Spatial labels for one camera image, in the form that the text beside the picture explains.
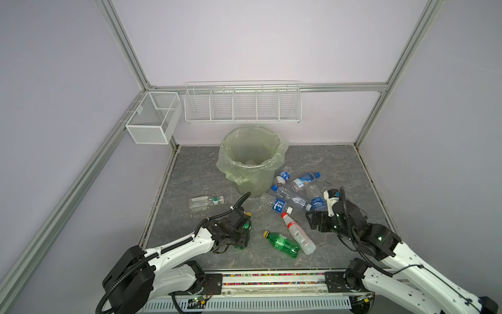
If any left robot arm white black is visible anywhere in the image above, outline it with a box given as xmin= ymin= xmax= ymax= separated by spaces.
xmin=95 ymin=206 xmax=251 ymax=313

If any water bottle blue label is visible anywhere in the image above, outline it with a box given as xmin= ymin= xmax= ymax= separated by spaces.
xmin=306 ymin=184 xmax=327 ymax=211
xmin=264 ymin=194 xmax=293 ymax=215

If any white wire shelf basket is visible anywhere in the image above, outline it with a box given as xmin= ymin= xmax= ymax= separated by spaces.
xmin=184 ymin=81 xmax=303 ymax=124

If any green soda bottle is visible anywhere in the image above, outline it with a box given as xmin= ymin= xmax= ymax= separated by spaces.
xmin=234 ymin=212 xmax=252 ymax=249
xmin=263 ymin=230 xmax=301 ymax=259

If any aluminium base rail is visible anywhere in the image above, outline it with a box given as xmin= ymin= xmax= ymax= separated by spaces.
xmin=102 ymin=268 xmax=448 ymax=314

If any water bottle blue label centre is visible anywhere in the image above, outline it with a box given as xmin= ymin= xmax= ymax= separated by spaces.
xmin=264 ymin=194 xmax=293 ymax=215

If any white mesh box basket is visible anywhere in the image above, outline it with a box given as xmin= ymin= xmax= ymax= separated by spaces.
xmin=126 ymin=92 xmax=182 ymax=145

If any blue cap bottle far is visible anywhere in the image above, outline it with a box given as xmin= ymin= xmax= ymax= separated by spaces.
xmin=291 ymin=172 xmax=321 ymax=192

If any water bottle near bin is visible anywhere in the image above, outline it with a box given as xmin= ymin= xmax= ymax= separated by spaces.
xmin=275 ymin=166 xmax=292 ymax=186

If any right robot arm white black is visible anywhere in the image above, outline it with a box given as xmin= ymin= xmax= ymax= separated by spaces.
xmin=305 ymin=192 xmax=499 ymax=313

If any water bottle blue label right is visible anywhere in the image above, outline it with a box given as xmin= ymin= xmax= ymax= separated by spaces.
xmin=306 ymin=184 xmax=327 ymax=211

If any clear square bottle green label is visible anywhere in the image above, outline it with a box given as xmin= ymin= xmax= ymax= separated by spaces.
xmin=188 ymin=195 xmax=225 ymax=212

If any mesh bin with green bag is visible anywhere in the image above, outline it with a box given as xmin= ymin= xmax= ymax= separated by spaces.
xmin=216 ymin=125 xmax=290 ymax=198

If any clear bottle red cap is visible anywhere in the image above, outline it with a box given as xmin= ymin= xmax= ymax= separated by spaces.
xmin=281 ymin=213 xmax=316 ymax=255

